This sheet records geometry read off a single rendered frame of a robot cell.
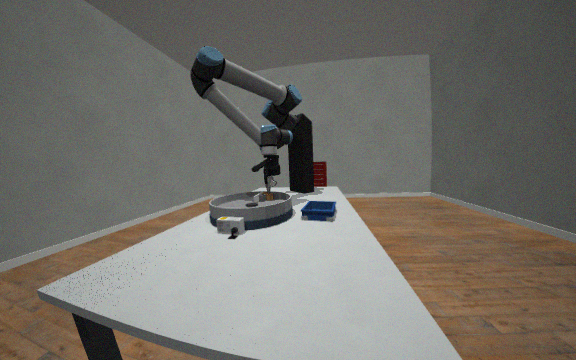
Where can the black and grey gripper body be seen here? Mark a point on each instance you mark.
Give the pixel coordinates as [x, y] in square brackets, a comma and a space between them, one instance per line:
[271, 167]

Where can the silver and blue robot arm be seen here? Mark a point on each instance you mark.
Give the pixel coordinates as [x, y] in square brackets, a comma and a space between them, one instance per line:
[209, 64]

